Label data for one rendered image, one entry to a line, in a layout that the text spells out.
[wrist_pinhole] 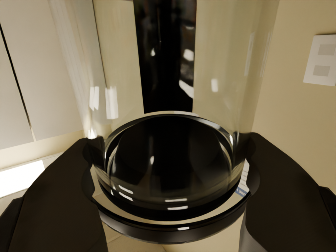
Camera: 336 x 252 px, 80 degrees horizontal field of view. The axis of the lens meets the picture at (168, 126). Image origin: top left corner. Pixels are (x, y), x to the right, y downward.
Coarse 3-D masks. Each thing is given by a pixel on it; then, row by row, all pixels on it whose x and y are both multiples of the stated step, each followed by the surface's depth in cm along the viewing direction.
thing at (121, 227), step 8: (240, 208) 9; (104, 216) 9; (232, 216) 9; (112, 224) 9; (120, 224) 9; (216, 224) 9; (224, 224) 9; (128, 232) 9; (136, 232) 9; (144, 232) 9; (152, 232) 9; (160, 232) 9; (168, 232) 8; (176, 232) 9; (184, 232) 9; (192, 232) 9; (200, 232) 9; (208, 232) 9; (152, 240) 9; (160, 240) 9; (168, 240) 9; (176, 240) 9; (184, 240) 9
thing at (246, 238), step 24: (264, 144) 10; (264, 168) 9; (288, 168) 9; (264, 192) 8; (288, 192) 7; (312, 192) 7; (264, 216) 7; (288, 216) 7; (312, 216) 7; (240, 240) 7; (264, 240) 6; (288, 240) 6; (312, 240) 6
